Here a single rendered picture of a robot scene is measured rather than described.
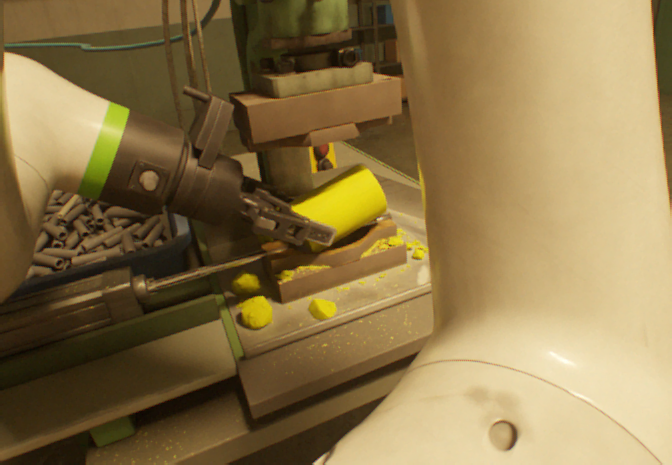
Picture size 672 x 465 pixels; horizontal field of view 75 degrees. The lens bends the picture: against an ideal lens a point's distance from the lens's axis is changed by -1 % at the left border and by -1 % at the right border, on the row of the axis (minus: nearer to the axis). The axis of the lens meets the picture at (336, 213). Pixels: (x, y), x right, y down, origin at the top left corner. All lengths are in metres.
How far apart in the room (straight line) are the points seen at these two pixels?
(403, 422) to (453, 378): 0.03
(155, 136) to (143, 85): 5.25
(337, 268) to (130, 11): 5.27
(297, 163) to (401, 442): 0.52
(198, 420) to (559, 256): 0.39
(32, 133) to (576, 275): 0.37
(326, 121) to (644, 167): 0.32
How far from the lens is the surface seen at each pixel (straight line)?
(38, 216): 0.40
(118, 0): 5.67
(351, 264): 0.53
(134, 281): 0.52
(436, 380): 0.19
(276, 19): 0.45
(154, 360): 0.50
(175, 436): 0.49
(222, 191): 0.45
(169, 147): 0.44
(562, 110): 0.17
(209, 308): 0.51
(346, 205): 0.51
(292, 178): 0.66
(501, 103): 0.17
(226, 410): 0.49
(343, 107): 0.46
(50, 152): 0.42
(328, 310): 0.49
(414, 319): 0.48
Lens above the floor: 1.30
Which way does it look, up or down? 25 degrees down
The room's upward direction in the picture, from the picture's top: 6 degrees counter-clockwise
